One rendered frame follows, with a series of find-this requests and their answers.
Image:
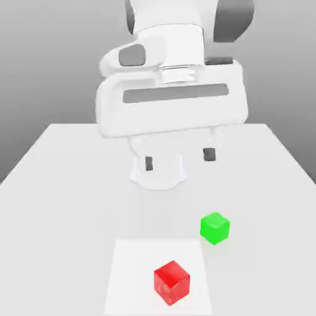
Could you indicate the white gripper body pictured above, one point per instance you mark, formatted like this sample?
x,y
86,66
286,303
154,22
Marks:
x,y
172,113

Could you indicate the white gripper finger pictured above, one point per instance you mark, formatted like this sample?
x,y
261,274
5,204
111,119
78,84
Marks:
x,y
209,154
148,163

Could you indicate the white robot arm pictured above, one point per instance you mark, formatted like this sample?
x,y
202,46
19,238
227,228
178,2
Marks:
x,y
170,44

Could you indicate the small green cube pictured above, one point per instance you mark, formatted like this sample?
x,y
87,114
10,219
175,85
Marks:
x,y
214,228

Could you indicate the small red cube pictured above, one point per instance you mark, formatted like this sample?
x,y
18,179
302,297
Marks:
x,y
171,284

